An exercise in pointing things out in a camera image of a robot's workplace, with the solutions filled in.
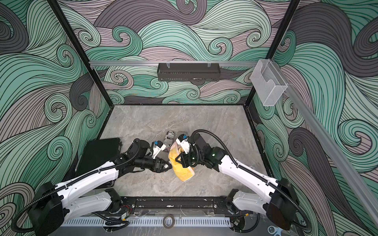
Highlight white perforated cable duct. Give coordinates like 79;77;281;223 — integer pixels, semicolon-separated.
62;216;231;228

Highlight black corner frame post left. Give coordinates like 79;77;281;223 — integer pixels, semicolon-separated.
47;0;114;109

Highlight blue scissors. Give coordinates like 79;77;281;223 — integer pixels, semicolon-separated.
267;226;282;236

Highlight black corner frame post right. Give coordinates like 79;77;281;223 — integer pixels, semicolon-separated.
245;1;300;107

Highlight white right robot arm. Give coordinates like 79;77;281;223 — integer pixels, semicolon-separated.
175;134;299;230

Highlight black tape roll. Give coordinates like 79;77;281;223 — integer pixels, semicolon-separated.
162;214;175;229

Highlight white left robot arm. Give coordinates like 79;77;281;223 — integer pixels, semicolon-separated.
28;139;172;236

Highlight aluminium rail right wall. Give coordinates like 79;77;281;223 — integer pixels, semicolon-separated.
271;61;378;226

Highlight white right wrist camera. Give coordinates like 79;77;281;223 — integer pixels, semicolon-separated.
176;135;191;154

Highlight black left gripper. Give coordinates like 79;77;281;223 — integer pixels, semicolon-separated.
134;155;172;174

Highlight black wall tray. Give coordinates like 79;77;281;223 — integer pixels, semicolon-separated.
157;63;221;82

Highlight yellow pink microfiber cloth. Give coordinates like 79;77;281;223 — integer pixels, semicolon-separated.
168;144;195;182

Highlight black corner frame post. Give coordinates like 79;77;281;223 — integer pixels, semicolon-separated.
47;0;114;109
245;1;300;107

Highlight black flat box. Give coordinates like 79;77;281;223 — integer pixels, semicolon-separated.
76;138;122;176

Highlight aluminium rail back wall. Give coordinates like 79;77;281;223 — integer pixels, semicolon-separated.
89;60;258;67

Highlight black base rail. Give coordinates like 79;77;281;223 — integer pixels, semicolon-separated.
118;196;291;216

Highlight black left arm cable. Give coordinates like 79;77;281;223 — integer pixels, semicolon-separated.
11;138;142;234

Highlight clear acrylic wall holder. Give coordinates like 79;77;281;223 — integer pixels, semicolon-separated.
250;59;287;107

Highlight aluminium rail wall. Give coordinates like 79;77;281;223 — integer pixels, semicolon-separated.
271;61;378;226
89;60;258;67

